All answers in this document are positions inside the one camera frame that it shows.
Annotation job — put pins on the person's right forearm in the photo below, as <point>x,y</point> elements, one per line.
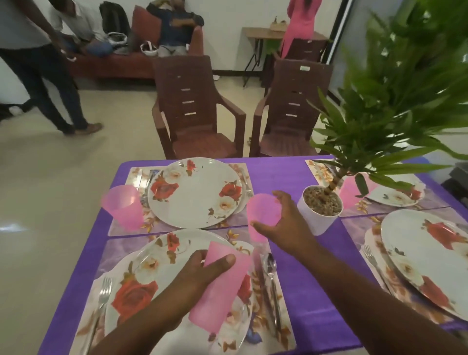
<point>384,314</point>

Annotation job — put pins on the black backpack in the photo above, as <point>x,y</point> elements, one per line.
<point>115,16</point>

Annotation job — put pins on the black and white bag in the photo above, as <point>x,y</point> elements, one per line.
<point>117,38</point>

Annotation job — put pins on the steel fork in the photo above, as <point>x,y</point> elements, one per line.
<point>246,183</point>
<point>104,292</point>
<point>371,259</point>

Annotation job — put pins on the purple cloth table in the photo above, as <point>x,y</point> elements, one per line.
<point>303,292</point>

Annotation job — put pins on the red sofa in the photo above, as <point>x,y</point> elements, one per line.
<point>117,66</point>

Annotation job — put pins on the steel table knife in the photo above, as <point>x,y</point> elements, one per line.
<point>138,181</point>
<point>265,292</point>

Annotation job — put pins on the woven basket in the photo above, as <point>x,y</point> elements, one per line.
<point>278,25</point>

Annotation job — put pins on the person's right hand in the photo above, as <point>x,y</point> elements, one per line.
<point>292,234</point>

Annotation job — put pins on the green plant with white pot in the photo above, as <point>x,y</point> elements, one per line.
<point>314,219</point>

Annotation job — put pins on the brown plastic chair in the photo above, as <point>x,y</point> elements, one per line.
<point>303,49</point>
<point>289,139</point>
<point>201,142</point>

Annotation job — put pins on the wooden folding table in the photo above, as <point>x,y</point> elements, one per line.
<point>256,33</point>

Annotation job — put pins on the person's left hand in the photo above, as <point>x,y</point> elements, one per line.
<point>193,285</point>

